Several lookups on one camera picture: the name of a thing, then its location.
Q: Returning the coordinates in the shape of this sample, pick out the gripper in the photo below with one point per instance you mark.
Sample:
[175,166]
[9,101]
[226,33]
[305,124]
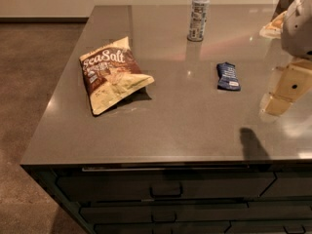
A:
[298,29]

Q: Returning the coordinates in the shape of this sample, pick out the brown sea salt chip bag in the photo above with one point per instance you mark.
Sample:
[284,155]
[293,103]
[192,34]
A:
[110,74]

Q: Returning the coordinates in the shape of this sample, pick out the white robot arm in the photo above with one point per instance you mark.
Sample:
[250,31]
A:
[293,27]

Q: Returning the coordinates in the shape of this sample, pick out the blue snack bar wrapper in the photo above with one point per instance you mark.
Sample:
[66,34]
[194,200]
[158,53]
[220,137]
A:
[227,77]

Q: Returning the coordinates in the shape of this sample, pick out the yellow white object at edge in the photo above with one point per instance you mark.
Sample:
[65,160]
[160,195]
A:
[273,29]

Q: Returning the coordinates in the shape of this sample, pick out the dark drawer cabinet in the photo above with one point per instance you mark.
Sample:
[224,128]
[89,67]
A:
[182,200]

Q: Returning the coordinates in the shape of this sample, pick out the middle drawer with handle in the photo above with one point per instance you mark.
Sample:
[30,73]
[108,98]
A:
[197,212]

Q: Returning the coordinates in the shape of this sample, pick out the drawer with handle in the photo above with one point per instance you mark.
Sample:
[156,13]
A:
[163,186]
[197,212]

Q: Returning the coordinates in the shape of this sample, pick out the top drawer with handle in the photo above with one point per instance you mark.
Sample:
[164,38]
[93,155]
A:
[163,186]

